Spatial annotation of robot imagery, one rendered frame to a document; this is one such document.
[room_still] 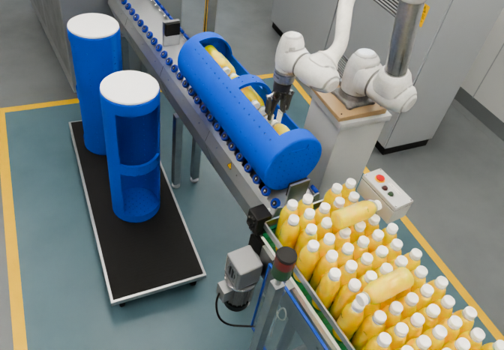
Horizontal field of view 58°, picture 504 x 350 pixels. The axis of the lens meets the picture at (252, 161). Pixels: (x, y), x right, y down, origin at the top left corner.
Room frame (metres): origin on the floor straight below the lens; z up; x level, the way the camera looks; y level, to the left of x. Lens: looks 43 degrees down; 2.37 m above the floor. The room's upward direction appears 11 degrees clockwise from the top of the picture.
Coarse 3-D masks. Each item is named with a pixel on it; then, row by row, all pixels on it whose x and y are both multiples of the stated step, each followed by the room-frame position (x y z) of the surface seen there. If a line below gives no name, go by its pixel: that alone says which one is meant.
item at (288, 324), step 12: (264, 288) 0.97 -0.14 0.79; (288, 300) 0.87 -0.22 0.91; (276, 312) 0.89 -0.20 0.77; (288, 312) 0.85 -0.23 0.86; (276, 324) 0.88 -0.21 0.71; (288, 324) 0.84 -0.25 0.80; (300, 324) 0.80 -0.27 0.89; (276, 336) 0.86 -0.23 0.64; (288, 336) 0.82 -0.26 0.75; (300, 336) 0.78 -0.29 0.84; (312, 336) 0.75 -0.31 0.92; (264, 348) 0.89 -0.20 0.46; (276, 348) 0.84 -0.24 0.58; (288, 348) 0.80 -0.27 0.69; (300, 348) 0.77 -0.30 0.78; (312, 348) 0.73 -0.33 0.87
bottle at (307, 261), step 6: (306, 246) 1.00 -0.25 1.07; (300, 252) 0.99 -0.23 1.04; (306, 252) 0.97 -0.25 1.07; (312, 252) 0.97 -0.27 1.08; (318, 252) 0.98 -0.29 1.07; (300, 258) 0.97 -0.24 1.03; (306, 258) 0.96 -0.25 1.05; (312, 258) 0.96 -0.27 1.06; (318, 258) 0.97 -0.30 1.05; (300, 264) 0.97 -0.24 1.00; (306, 264) 0.96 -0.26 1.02; (312, 264) 0.96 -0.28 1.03; (300, 270) 0.96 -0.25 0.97; (306, 270) 0.95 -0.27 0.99; (312, 270) 0.96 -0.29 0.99; (294, 276) 0.97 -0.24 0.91; (306, 276) 0.96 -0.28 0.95; (300, 282) 0.95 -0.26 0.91
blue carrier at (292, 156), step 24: (192, 48) 1.95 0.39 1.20; (216, 48) 2.10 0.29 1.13; (192, 72) 1.85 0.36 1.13; (216, 72) 1.77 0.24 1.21; (240, 72) 2.01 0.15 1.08; (216, 96) 1.67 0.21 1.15; (240, 96) 1.61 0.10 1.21; (264, 96) 1.82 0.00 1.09; (240, 120) 1.51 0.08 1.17; (264, 120) 1.47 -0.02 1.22; (288, 120) 1.66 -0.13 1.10; (240, 144) 1.45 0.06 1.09; (264, 144) 1.37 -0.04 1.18; (288, 144) 1.35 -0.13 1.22; (312, 144) 1.42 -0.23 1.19; (264, 168) 1.30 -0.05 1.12; (288, 168) 1.36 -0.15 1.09; (312, 168) 1.44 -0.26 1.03
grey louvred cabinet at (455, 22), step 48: (288, 0) 4.44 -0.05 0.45; (336, 0) 3.79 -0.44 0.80; (384, 0) 3.32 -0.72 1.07; (432, 0) 2.97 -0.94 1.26; (480, 0) 2.98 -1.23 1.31; (384, 48) 3.18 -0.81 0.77; (432, 48) 2.87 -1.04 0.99; (480, 48) 3.11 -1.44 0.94; (432, 96) 2.99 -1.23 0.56; (384, 144) 2.86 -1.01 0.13
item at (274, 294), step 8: (272, 280) 0.81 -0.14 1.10; (272, 288) 0.80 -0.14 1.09; (280, 288) 0.80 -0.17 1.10; (272, 296) 0.79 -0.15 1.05; (280, 296) 0.80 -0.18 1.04; (264, 304) 0.81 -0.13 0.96; (272, 304) 0.79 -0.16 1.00; (264, 312) 0.80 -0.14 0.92; (272, 312) 0.79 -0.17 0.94; (264, 320) 0.79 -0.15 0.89; (272, 320) 0.80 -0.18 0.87; (256, 328) 0.81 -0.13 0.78; (264, 328) 0.79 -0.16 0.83; (256, 336) 0.80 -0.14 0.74; (264, 336) 0.80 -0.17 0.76; (256, 344) 0.79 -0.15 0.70; (264, 344) 0.81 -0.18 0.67
